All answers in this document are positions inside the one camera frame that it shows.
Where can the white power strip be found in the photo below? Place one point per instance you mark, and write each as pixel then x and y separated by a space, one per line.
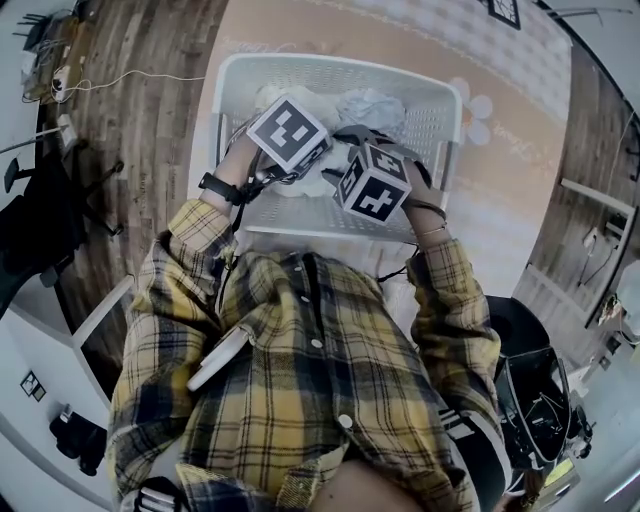
pixel 60 85

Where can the black router with antennas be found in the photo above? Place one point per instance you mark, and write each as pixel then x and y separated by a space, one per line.
pixel 32 35

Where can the white flat pocket device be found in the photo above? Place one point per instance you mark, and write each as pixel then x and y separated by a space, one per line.
pixel 217 360

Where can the black round stool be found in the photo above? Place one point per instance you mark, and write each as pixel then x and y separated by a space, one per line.
pixel 520 325

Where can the black open equipment case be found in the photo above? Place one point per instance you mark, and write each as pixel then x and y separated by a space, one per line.
pixel 535 410

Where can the black wristband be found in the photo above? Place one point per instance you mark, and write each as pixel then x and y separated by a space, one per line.
pixel 220 189

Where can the dark desk with white legs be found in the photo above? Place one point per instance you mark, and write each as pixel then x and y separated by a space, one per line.
pixel 612 270

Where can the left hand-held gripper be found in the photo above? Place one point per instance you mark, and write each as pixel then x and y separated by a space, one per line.
pixel 287 132

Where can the black office chair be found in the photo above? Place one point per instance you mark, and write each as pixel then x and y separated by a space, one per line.
pixel 45 235

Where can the small black picture frame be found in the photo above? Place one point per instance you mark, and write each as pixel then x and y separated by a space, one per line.
pixel 28 382
pixel 39 392

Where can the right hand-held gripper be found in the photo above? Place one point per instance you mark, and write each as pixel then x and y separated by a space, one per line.
pixel 375 195

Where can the person's right forearm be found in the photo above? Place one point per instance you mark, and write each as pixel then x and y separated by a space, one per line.
pixel 425 215

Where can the black bag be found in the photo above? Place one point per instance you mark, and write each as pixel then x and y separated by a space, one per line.
pixel 77 442

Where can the person's left forearm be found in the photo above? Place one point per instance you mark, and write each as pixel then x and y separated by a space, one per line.
pixel 235 160

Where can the person's yellow plaid shirt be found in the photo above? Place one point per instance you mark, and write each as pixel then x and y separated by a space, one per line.
pixel 300 380

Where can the white plastic laundry basket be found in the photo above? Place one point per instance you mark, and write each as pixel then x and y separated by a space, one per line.
pixel 300 215

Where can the white fluffy clothes garment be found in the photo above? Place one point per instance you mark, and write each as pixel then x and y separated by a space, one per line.
pixel 320 107

